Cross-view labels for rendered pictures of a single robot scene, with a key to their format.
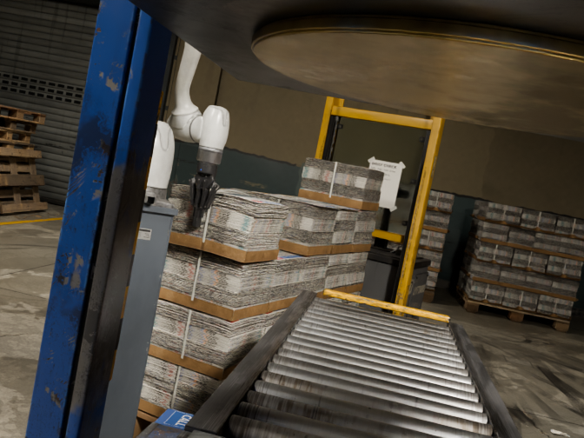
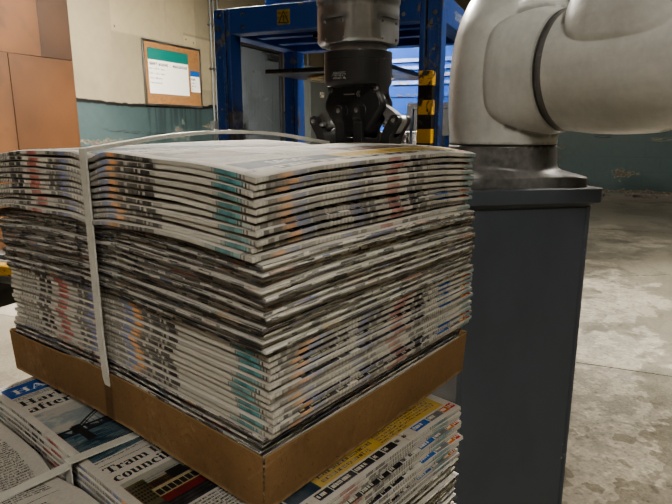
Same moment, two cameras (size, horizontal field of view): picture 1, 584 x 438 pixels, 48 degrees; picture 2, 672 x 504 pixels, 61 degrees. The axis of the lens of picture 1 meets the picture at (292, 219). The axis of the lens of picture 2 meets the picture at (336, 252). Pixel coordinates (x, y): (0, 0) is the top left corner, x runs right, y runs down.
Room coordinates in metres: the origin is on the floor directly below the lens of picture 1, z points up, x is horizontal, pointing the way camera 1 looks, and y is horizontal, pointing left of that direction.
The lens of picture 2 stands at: (3.08, 0.49, 1.08)
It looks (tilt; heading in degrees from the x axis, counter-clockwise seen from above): 12 degrees down; 195
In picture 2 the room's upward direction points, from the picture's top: straight up
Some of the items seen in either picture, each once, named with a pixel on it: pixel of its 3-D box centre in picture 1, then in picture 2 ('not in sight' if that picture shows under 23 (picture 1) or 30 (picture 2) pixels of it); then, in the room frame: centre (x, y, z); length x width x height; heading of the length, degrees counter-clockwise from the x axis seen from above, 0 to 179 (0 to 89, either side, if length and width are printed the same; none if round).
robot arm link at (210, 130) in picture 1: (212, 126); not in sight; (2.45, 0.35, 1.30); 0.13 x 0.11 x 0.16; 50
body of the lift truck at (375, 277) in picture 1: (361, 305); not in sight; (4.41, -0.58, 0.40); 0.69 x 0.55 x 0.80; 65
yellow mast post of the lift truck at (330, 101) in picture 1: (313, 210); not in sight; (4.22, -0.12, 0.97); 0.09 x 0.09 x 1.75; 65
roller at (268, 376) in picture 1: (372, 409); not in sight; (1.24, -0.22, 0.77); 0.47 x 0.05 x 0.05; 82
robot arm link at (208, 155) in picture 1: (209, 155); (358, 24); (2.44, 0.34, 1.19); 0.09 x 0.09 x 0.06
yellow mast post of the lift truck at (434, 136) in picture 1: (412, 233); not in sight; (3.94, -0.72, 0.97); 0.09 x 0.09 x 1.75; 65
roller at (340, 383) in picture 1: (373, 399); not in sight; (1.31, -0.23, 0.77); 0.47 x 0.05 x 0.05; 82
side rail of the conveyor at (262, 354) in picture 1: (272, 355); not in sight; (1.61, -0.02, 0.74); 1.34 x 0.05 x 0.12; 172
